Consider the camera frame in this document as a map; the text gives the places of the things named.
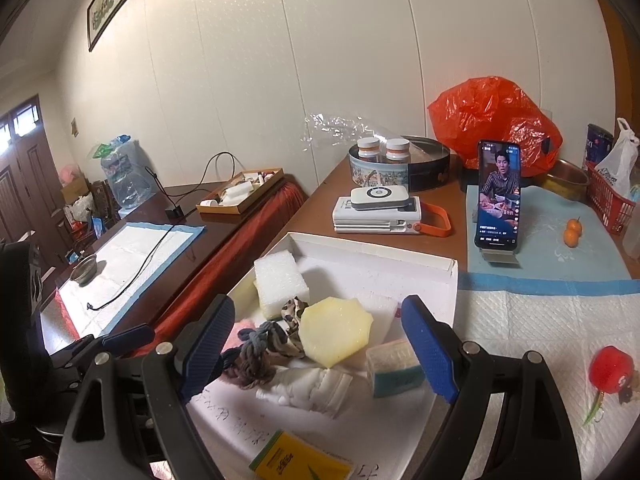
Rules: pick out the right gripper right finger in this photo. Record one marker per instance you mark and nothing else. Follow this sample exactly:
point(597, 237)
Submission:
point(533, 439)

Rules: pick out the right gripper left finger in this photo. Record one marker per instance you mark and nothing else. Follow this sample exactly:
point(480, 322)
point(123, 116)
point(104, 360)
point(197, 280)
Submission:
point(130, 412)

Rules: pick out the white foam block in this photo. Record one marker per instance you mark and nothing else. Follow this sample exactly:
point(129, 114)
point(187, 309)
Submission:
point(277, 281)

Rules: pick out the red plush apple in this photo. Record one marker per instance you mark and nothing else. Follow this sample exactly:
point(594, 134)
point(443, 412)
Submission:
point(612, 373)

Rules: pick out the small metal bowl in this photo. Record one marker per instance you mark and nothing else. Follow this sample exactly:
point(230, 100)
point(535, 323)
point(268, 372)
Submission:
point(85, 270)

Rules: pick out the white quilted pad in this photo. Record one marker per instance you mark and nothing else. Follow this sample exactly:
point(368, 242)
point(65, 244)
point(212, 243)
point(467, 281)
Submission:
point(567, 323)

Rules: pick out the pad on side table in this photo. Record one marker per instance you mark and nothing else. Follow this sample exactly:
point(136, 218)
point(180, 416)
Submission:
point(128, 264)

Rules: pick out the red cloth on side table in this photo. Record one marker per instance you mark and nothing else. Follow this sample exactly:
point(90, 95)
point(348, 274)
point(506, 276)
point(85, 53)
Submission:
point(216, 260)

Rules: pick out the teal striped sponge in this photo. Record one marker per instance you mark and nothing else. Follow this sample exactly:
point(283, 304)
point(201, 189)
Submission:
point(393, 368)

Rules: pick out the yellow green tissue pack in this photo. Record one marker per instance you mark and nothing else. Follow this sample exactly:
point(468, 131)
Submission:
point(285, 456)

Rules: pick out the wooden door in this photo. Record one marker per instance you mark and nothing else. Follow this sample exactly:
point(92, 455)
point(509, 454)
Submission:
point(32, 205)

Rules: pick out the white folded cloth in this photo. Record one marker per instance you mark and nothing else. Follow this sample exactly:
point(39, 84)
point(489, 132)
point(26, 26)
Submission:
point(311, 389)

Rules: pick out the light blue mat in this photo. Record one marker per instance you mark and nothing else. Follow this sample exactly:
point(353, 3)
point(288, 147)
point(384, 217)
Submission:
point(541, 253)

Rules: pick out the small orange fruit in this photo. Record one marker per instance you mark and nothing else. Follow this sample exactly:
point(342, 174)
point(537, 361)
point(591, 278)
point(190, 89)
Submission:
point(575, 225)
point(571, 238)

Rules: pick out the pale yellow sponge piece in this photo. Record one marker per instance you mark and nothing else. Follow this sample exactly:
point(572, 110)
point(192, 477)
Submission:
point(334, 329)

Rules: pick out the water bottle jug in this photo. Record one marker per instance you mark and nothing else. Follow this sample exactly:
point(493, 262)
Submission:
point(130, 184)

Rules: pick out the clear plastic jug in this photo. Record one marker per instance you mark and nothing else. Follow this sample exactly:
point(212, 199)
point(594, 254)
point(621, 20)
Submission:
point(631, 238)

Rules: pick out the yellow box of small items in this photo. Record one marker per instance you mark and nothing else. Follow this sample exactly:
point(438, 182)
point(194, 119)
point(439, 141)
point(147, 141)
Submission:
point(241, 192)

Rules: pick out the red plastic basket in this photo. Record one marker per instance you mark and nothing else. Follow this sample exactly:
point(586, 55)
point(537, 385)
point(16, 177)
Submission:
point(613, 209)

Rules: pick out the white power station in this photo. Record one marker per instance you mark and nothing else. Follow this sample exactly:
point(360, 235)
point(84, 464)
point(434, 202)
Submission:
point(415, 218)

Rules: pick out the brass metal bowl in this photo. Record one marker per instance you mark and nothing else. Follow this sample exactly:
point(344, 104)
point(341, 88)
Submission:
point(566, 180)

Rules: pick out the smartphone on stand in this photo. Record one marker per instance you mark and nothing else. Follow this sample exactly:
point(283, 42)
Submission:
point(498, 196)

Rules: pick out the white plastic bag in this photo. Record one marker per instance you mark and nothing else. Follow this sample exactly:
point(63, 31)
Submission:
point(617, 167)

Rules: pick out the white power bank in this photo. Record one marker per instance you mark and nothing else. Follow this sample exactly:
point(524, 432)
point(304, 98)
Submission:
point(379, 197)

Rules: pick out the round decorated tin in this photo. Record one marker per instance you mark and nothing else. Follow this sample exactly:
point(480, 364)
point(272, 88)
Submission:
point(412, 161)

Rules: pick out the right white pill bottle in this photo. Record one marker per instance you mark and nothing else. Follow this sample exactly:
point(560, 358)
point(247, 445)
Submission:
point(397, 150)

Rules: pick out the white pill bottle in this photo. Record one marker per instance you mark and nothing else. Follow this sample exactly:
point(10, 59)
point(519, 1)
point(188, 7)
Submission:
point(369, 149)
point(397, 150)

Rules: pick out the orange plastic bag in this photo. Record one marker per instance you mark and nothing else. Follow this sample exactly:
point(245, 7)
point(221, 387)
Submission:
point(494, 108)

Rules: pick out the left white pill bottle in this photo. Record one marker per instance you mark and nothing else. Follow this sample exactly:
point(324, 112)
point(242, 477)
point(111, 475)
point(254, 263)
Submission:
point(369, 149)

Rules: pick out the grey knotted rope toy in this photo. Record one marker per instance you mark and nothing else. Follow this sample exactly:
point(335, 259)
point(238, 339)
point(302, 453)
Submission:
point(283, 345)

